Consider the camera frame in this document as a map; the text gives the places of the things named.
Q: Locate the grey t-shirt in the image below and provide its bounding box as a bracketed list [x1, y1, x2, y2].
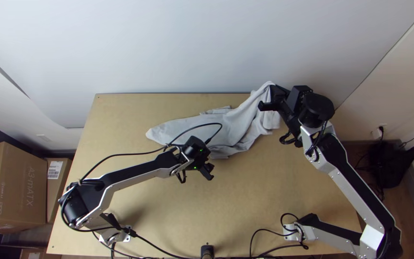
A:
[145, 81, 283, 160]

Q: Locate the black bag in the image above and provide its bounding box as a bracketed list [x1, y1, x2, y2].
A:
[367, 141, 414, 190]

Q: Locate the narrow cardboard box with label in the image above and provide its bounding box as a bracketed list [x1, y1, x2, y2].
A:
[45, 157, 73, 224]

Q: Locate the large cardboard box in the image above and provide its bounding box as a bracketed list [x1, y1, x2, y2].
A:
[0, 141, 48, 234]

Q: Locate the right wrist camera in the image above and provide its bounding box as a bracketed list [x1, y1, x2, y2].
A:
[290, 85, 314, 108]

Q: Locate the white wall socket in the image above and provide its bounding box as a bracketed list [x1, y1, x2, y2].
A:
[370, 124, 388, 141]

